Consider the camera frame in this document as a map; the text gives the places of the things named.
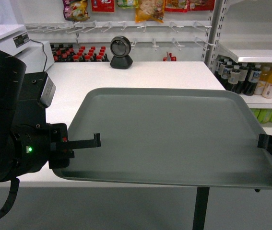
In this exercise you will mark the white checkout counter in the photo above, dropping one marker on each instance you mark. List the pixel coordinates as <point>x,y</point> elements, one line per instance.
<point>55,204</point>

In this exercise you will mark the purple green snack bag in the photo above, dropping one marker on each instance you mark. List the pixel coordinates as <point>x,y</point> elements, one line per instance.
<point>75,10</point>

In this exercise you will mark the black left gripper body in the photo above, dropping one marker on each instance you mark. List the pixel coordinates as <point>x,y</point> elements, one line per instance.
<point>34,147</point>

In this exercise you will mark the white cash register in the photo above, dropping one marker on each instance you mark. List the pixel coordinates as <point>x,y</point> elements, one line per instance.
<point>15,40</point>

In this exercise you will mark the grey rectangular serving tray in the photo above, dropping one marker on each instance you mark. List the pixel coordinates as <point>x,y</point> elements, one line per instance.
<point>169,136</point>

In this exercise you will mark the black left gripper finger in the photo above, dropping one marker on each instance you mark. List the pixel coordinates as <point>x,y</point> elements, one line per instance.
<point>84,144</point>

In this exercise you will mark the yellow snack bag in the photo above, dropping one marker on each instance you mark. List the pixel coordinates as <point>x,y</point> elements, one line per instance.
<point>150,10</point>

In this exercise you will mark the red snack bag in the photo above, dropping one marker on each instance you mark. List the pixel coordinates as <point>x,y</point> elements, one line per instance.
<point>103,6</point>

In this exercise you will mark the black round barcode scanner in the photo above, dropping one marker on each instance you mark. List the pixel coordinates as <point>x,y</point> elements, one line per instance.
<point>120,47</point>

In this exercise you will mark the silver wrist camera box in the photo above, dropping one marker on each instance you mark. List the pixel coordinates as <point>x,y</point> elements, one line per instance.
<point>47,93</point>

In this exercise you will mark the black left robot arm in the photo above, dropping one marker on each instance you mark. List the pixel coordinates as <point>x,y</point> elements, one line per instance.
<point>19,105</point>

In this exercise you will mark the white peg hook rail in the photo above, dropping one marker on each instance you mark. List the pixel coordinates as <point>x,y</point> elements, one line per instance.
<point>104,26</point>

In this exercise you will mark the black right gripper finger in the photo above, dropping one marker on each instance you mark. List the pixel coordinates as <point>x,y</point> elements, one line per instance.
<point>263,141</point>

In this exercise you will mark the white metal shelf unit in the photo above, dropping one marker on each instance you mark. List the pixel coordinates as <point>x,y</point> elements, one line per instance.
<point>241,30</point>

